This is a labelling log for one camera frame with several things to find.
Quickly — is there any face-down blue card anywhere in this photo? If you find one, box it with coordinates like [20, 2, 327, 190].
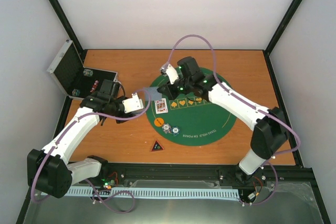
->
[143, 87, 162, 101]

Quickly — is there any king of diamonds card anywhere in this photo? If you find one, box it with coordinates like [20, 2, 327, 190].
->
[154, 98, 168, 114]

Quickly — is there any orange small blind button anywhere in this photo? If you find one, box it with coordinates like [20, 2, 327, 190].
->
[154, 118, 165, 127]

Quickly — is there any white purple poker chip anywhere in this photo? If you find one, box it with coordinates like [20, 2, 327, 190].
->
[162, 123, 172, 134]

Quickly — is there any blue green poker chip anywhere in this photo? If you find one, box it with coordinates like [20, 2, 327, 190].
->
[171, 126, 180, 136]

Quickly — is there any red black triangular all-in marker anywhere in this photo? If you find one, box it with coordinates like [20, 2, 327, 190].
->
[150, 140, 164, 152]

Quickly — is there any blue playing card deck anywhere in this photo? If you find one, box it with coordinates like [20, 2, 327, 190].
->
[133, 110, 145, 116]

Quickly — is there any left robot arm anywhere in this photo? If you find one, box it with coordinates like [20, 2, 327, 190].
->
[27, 80, 143, 202]

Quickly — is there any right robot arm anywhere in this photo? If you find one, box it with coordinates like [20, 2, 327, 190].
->
[157, 57, 288, 184]

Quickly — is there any round green poker mat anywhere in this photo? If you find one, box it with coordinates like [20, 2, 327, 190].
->
[145, 66, 239, 147]

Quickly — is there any red black card box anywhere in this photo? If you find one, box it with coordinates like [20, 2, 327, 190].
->
[90, 80, 99, 93]

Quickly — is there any near poker chip stack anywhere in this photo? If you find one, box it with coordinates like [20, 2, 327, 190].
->
[72, 89, 80, 97]

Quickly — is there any poker chip stack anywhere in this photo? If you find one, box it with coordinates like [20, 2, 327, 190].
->
[72, 89, 80, 97]
[82, 69, 93, 77]

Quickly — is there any far poker chip stack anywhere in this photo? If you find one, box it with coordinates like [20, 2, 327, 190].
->
[82, 69, 93, 77]

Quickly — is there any aluminium poker chip case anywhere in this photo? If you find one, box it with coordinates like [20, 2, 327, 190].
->
[47, 40, 118, 100]

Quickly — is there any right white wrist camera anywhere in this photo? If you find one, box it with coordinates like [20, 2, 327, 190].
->
[160, 63, 180, 84]

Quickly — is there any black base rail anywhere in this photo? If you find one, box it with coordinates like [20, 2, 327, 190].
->
[34, 163, 314, 188]

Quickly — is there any light blue cable duct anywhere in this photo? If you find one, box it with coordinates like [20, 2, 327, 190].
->
[64, 186, 240, 200]

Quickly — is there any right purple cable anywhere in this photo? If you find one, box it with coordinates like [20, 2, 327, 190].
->
[162, 35, 301, 207]

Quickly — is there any left black frame post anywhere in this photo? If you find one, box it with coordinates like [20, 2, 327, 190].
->
[48, 0, 83, 55]

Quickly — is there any black frame post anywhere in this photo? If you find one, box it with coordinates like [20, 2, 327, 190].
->
[264, 0, 303, 57]
[48, 0, 83, 55]

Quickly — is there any right black frame post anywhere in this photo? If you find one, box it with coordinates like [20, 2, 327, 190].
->
[264, 0, 303, 57]

